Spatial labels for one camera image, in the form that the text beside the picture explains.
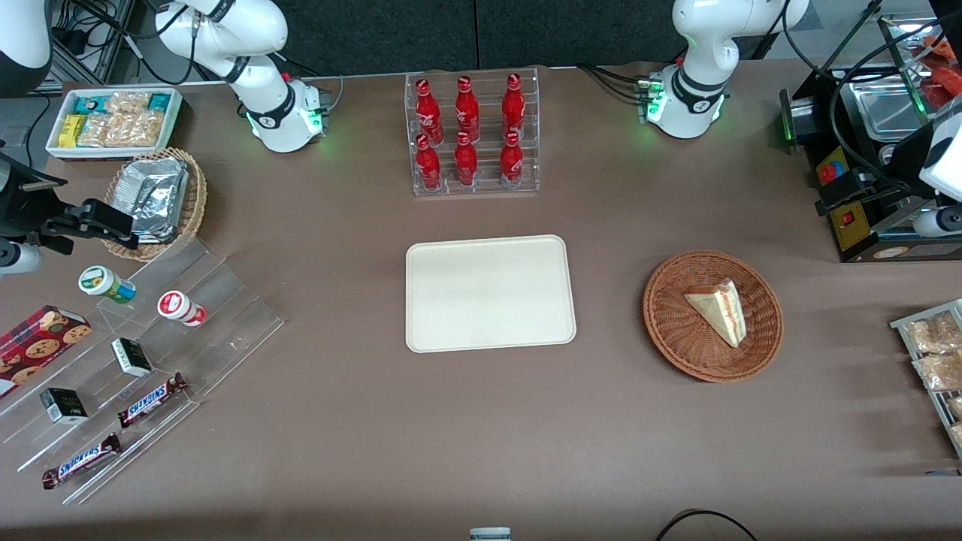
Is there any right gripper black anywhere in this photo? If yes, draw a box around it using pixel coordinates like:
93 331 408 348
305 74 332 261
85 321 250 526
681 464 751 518
0 154 141 255

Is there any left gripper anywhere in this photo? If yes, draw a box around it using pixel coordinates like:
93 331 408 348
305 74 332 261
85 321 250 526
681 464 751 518
815 124 949 226

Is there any triangular sandwich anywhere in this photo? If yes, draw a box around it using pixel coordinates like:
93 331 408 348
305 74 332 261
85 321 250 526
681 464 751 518
683 279 746 349

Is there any light tan wicker basket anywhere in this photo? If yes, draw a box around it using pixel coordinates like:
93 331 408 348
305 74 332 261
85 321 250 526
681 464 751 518
100 147 207 262

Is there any tray of packaged snacks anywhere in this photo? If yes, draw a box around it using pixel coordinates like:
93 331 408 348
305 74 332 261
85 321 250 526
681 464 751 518
889 299 962 459

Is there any brown round wicker basket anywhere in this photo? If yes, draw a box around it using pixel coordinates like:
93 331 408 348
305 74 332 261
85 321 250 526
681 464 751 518
643 250 784 383

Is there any cream rectangular tray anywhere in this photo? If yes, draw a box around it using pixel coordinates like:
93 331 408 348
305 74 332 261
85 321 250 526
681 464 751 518
405 234 577 354

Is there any green lid yogurt cup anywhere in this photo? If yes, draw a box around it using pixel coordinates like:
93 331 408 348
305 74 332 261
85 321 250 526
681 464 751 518
78 265 138 304

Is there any silver foil packet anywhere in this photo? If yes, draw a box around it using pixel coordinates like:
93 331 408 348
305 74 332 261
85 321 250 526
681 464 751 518
113 158 190 243

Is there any white plastic snack bin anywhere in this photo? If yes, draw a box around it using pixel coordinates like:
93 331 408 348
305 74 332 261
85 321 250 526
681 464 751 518
45 88 183 161

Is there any steel warmer pan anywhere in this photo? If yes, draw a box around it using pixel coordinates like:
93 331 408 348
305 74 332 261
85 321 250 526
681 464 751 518
838 74 940 141

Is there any clear nut snack bag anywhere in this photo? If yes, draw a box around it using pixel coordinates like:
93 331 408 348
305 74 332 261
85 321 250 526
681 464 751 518
107 92 153 115
111 111 165 147
77 114 113 147

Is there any black glass food warmer cabinet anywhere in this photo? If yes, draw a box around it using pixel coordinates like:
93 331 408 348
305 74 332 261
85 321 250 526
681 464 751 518
779 15 962 264

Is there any red lid yogurt cup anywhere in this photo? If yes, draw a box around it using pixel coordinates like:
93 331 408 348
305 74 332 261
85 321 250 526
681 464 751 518
157 290 207 327

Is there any red plaid cookie box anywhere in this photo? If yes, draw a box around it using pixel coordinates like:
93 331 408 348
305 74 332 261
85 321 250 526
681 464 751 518
0 304 92 399

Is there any small black carton box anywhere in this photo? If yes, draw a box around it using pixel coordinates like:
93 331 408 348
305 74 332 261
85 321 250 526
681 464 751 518
39 387 89 425
111 337 154 378

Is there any red orange hot food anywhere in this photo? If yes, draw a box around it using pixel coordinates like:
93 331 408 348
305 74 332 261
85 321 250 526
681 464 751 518
921 34 962 106

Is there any clear acrylic stepped display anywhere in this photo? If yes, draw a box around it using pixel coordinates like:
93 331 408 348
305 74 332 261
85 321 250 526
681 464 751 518
0 237 285 506

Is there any Snickers chocolate bar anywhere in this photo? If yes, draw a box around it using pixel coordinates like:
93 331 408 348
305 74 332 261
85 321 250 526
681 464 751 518
117 373 189 429
41 433 123 490

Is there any red cola bottle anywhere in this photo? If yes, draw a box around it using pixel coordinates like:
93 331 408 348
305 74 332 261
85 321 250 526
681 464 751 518
455 76 480 142
502 73 525 140
454 131 479 188
416 134 443 192
501 131 525 189
416 78 444 144

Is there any dark backdrop panel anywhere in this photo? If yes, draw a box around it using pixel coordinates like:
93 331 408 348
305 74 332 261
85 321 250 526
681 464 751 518
476 0 681 70
274 0 476 76

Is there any clear acrylic bottle rack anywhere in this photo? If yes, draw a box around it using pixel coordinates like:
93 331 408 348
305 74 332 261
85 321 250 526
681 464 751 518
404 68 540 198

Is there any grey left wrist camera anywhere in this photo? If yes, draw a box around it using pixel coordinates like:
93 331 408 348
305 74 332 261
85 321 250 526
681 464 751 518
912 207 962 238

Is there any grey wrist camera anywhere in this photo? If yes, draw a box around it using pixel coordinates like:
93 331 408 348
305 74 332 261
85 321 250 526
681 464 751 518
912 207 962 238
0 242 44 276

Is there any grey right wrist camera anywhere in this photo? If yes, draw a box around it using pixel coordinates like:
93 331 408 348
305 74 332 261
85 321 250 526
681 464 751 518
0 242 44 276

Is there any black cable tangle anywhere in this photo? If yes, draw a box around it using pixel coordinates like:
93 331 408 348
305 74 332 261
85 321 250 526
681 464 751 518
53 0 151 55

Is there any black base cable bundle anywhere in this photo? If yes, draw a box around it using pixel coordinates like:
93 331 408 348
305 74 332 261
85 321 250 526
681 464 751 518
577 63 655 102

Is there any black looped table cable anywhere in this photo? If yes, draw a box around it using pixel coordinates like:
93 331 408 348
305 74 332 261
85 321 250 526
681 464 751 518
654 509 760 541

